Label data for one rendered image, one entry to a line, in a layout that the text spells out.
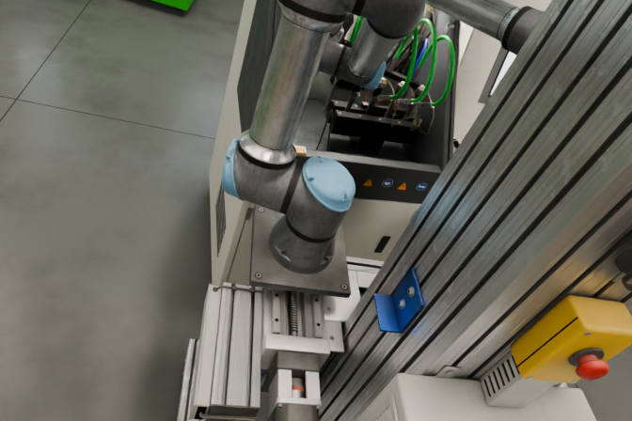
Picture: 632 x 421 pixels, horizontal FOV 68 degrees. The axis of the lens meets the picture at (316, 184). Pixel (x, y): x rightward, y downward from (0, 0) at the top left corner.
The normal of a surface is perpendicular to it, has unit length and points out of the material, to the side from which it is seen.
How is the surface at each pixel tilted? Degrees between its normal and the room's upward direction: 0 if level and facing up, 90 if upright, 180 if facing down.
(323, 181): 7
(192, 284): 0
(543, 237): 90
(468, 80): 76
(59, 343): 0
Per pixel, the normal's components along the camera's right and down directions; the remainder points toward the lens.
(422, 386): 0.29, -0.71
